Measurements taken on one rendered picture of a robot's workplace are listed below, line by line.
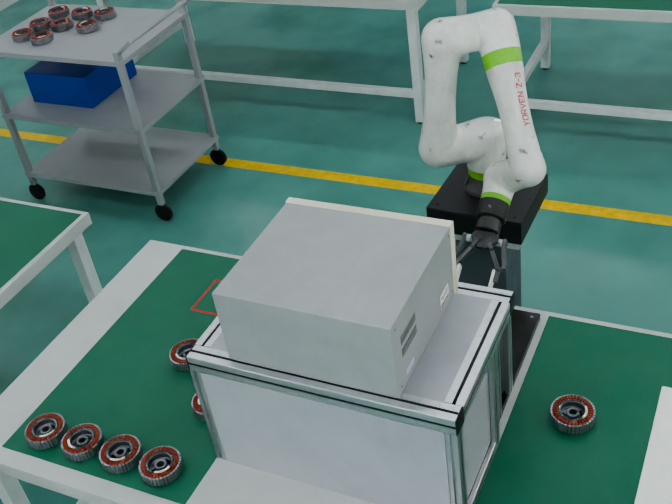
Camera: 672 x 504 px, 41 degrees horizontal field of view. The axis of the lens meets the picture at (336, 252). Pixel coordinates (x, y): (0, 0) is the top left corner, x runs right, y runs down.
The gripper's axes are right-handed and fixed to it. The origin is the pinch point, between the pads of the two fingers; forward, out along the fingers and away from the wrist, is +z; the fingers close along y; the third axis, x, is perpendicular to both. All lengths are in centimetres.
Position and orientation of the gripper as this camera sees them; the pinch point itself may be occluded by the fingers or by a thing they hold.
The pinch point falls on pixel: (473, 282)
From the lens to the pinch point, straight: 268.9
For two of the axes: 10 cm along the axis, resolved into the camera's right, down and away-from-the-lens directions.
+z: -3.0, 9.1, -3.1
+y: -9.1, -1.7, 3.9
